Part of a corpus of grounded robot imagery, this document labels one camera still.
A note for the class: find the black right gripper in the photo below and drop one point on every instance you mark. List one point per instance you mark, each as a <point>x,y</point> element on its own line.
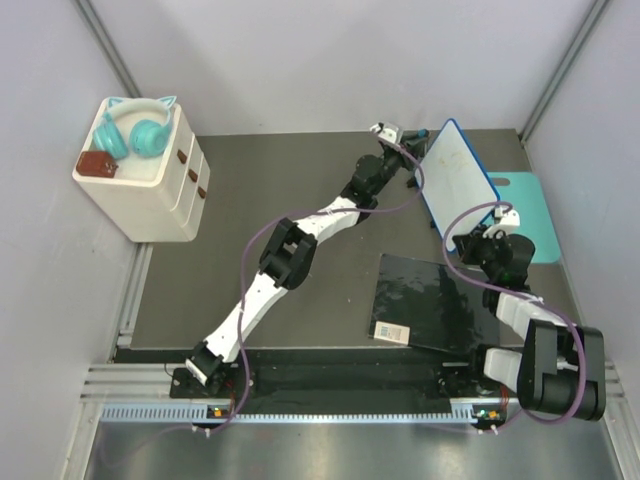
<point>467,244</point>

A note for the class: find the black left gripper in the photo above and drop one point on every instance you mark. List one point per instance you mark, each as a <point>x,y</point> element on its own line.
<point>413,144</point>

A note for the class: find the blue framed whiteboard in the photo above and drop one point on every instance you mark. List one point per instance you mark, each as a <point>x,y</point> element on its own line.
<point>455,179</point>

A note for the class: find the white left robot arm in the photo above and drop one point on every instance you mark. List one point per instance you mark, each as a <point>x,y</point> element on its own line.
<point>287,257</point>

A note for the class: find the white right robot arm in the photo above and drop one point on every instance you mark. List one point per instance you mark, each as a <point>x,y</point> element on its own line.
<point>560,369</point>

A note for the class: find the black glossy sheet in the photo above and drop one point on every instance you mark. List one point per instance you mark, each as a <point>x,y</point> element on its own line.
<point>422,304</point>

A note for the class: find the teal mat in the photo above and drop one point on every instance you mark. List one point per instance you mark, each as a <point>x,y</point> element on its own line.
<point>523,190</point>

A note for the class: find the white drawer cabinet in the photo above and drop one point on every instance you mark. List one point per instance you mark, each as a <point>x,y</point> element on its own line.
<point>153,200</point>

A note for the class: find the teal cat ear headphones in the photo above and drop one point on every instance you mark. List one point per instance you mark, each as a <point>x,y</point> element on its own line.
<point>147,138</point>

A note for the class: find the brown leather pouch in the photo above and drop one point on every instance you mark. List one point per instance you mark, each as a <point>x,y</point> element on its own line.
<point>96,164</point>

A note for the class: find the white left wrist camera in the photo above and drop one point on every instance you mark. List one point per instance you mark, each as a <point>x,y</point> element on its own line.
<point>387,133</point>

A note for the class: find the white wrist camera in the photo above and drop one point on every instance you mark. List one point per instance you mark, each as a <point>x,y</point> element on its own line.
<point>506,220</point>
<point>387,133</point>

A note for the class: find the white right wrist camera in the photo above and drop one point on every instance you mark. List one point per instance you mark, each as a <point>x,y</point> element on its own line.
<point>506,220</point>

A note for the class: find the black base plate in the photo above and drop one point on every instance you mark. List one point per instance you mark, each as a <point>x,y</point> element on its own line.
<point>265,380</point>

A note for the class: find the aluminium frame rail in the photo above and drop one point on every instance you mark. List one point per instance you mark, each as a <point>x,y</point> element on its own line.
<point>128,382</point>

